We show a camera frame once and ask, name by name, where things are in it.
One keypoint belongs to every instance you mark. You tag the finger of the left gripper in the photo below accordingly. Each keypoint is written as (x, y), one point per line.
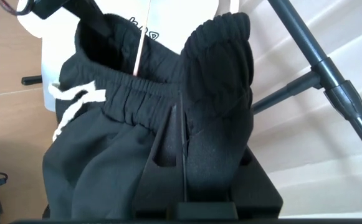
(90, 18)

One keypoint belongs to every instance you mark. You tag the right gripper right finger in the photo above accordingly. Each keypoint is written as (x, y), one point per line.
(255, 193)

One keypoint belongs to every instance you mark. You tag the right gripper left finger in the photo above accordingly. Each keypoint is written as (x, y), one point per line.
(162, 186)

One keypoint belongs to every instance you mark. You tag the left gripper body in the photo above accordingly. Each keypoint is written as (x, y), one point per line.
(48, 7)

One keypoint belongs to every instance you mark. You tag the pink clothes hanger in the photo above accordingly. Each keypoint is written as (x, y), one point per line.
(140, 40)

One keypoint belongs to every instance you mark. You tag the black garment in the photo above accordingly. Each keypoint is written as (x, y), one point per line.
(112, 149)

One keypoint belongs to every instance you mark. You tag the white printed garment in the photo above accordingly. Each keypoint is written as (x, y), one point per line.
(174, 18)

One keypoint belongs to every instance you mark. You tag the beige curtain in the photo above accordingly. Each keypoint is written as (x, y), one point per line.
(324, 140)

